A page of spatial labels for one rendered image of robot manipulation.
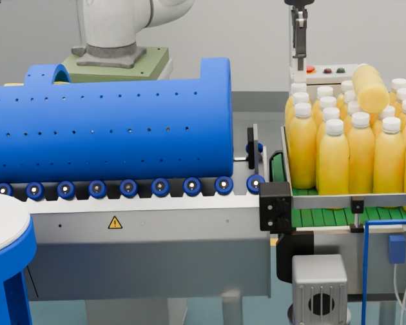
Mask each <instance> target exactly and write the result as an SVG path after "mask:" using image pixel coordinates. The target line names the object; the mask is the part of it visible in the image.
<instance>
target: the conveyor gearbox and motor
mask: <svg viewBox="0 0 406 325"><path fill-rule="evenodd" d="M292 285H293V303H292V305H290V307H289V309H288V311H287V319H288V321H289V323H290V325H349V324H350V321H351V312H350V311H349V309H348V307H347V294H348V280H347V274H346V270H345V265H344V261H343V257H342V255H340V254H336V255H295V256H293V258H292Z"/></svg>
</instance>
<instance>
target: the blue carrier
mask: <svg viewBox="0 0 406 325"><path fill-rule="evenodd" d="M54 82H66V83H69V84H54ZM64 98H65V100H63V99H64ZM82 98H84V99H82ZM32 99H33V101H32ZM46 99H48V100H47V101H46ZM17 100H18V101H17ZM186 127H188V128H189V129H186ZM148 128H150V129H151V130H150V131H149V130H148ZM167 128H169V130H167ZM129 129H131V131H129ZM92 130H93V131H94V133H93V132H92ZM73 131H75V133H73ZM39 132H41V134H39ZM54 132H57V134H55V133H54ZM8 133H9V134H10V135H8ZM25 133H27V135H25ZM221 175H227V176H228V177H231V176H232V175H233V110H232V93H231V69H230V62H229V59H228V58H227V57H214V58H202V59H201V65H200V79H171V80H154V81H120V82H103V83H72V82H71V80H70V76H69V74H68V71H67V69H66V68H65V66H64V65H63V64H35V65H32V66H31V67H30V68H29V69H28V71H27V73H26V77H25V80H24V85H19V86H0V183H1V182H7V183H9V184H16V183H30V182H33V181H38V182H61V181H65V180H68V181H71V182H79V181H93V180H95V179H100V180H102V181H119V180H124V179H128V178H130V179H134V180H141V179H156V178H158V177H163V178H165V179H182V178H187V177H191V176H194V177H197V178H203V177H220V176H221Z"/></svg>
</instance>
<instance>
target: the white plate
mask: <svg viewBox="0 0 406 325"><path fill-rule="evenodd" d="M29 223H30V212H29V210H28V208H27V206H26V205H25V204H24V203H23V202H21V201H19V200H18V199H16V198H13V197H11V196H8V195H3V194H0V250H1V249H3V248H4V247H6V246H8V245H9V244H11V243H13V242H14V241H15V240H16V239H18V238H19V237H20V236H21V235H22V234H23V233H24V231H25V230H26V229H27V227H28V225H29Z"/></svg>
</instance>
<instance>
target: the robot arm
mask: <svg viewBox="0 0 406 325"><path fill-rule="evenodd" d="M194 2H195V0H84V1H83V12H84V29H85V34H86V45H79V46H73V47H72V49H71V51H72V54H73V55H78V56H81V58H79V59H77V60H76V65H77V66H105V67H117V68H126V69H130V68H133V67H134V64H135V63H136V62H137V61H138V60H139V59H140V57H141V56H142V55H144V54H146V53H147V49H146V48H145V47H138V46H137V44H136V33H138V32H140V31H141V30H142V29H143V28H150V27H154V26H159V25H164V24H166V23H170V22H172V21H175V20H177V19H179V18H181V17H182V16H183V15H185V14H186V13H187V12H188V11H189V10H190V9H191V7H192V6H193V4H194ZM284 3H285V4H287V5H290V6H293V7H292V10H291V18H292V26H293V75H294V83H306V56H307V54H306V29H307V18H308V12H307V9H305V6H306V5H311V4H313V3H314V0H284Z"/></svg>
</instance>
